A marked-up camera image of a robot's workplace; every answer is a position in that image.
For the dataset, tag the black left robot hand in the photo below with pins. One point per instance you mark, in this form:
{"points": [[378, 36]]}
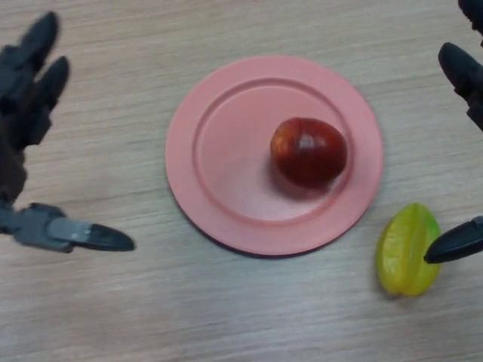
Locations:
{"points": [[19, 113]]}

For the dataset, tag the red apple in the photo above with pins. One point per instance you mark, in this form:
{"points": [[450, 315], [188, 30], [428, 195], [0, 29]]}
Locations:
{"points": [[307, 154]]}

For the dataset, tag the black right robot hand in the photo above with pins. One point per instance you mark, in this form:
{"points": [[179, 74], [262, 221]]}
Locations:
{"points": [[458, 68]]}

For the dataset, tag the yellow green starfruit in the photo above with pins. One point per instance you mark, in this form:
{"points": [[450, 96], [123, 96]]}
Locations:
{"points": [[402, 256]]}

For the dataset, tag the pink round plate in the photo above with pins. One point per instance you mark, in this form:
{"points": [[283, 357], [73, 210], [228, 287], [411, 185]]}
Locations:
{"points": [[226, 162]]}

